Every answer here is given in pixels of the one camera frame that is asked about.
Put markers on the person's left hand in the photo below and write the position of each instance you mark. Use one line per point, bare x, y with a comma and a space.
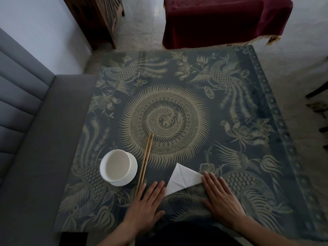
144, 212

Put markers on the person's right hand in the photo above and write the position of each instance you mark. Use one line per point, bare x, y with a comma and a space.
223, 204

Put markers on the white paper napkin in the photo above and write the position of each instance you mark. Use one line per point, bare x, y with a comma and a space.
183, 179

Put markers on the person's black clothing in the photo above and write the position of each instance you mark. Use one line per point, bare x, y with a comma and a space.
187, 235

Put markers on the white saucer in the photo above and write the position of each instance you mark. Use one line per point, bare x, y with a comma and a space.
133, 170

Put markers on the white ceramic bowl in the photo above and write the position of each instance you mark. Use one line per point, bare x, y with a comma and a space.
116, 165

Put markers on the dark table leg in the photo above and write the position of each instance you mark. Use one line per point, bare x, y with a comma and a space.
73, 239

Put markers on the blue patterned tablecloth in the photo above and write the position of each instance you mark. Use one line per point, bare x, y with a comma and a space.
217, 107

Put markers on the grey upholstered sofa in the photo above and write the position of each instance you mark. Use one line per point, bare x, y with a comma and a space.
33, 156

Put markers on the brown debris on floor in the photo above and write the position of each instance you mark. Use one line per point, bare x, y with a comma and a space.
317, 107

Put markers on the dark red cloth table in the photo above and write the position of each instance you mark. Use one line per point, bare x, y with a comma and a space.
223, 20

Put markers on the dark wooden cabinet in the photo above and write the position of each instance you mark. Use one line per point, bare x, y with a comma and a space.
89, 20

